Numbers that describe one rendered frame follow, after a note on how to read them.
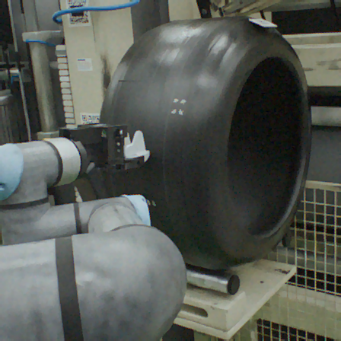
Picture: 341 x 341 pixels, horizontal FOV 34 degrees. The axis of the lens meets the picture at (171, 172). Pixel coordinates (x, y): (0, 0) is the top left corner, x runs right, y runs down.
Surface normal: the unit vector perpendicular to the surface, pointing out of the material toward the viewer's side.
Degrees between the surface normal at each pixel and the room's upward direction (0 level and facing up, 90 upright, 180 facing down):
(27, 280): 39
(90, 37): 90
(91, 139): 90
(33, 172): 83
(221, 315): 90
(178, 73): 48
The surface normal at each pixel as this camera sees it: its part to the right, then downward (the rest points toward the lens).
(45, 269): 0.03, -0.72
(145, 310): 0.71, 0.04
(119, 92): -0.53, -0.29
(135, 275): 0.55, -0.51
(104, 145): -0.58, 0.15
